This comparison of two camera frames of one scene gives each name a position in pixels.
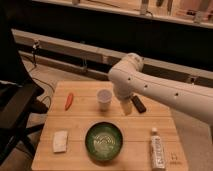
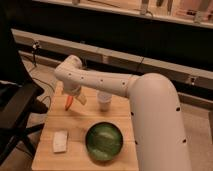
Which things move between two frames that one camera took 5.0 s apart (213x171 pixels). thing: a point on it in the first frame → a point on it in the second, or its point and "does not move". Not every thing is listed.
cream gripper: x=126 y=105 → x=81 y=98
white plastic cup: x=104 y=97 does not move
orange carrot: x=69 y=100 does not move
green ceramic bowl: x=103 y=142 does not move
